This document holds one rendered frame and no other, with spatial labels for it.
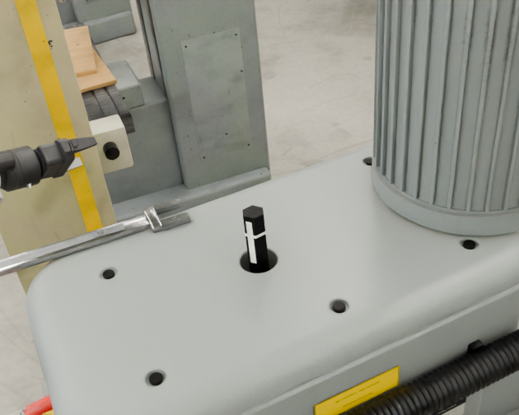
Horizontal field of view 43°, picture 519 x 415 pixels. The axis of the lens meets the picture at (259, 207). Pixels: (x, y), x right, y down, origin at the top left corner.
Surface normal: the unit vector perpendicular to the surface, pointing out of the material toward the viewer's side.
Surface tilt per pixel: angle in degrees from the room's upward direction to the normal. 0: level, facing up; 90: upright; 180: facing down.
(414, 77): 90
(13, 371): 0
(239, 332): 0
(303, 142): 0
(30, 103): 90
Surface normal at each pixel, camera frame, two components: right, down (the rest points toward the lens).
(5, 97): 0.43, 0.51
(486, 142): -0.18, 0.61
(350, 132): -0.09, -0.79
